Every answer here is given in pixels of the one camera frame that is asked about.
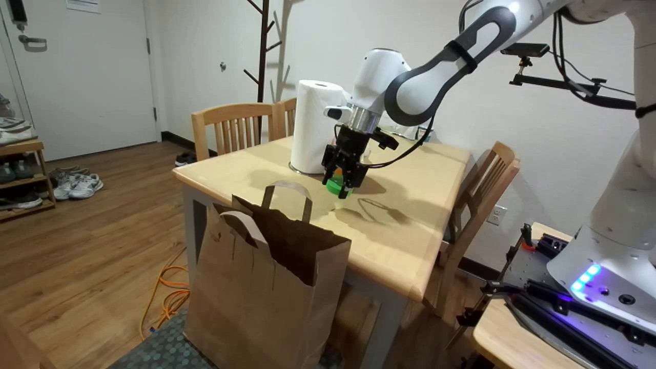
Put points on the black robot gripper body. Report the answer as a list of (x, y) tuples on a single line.
[(352, 146)]

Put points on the green bottle lid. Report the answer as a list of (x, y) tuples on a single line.
[(337, 187)]

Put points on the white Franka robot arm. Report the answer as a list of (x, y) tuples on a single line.
[(423, 75)]

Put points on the white paper towel roll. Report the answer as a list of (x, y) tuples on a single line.
[(310, 125)]

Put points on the light wooden slat chair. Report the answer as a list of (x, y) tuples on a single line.
[(478, 205), (284, 120), (232, 125)]

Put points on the black coat rack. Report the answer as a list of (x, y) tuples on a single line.
[(263, 62)]

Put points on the brown paper shopping bag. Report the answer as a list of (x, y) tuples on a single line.
[(263, 294)]

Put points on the black orange clamp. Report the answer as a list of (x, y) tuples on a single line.
[(498, 301), (544, 238)]

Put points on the grey robot mounting plate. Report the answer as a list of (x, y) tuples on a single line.
[(547, 274)]

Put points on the white sneaker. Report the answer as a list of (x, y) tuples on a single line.
[(87, 185), (63, 181)]

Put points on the grey floor rug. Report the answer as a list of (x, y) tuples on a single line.
[(160, 349)]

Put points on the white door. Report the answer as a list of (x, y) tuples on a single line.
[(90, 75)]

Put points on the wooden shoe rack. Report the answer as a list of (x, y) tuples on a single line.
[(27, 181)]

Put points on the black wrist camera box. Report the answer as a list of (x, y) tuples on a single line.
[(387, 140)]

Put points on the white wall outlet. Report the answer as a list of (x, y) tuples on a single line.
[(497, 217)]

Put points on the black external camera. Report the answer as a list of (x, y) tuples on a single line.
[(525, 51)]

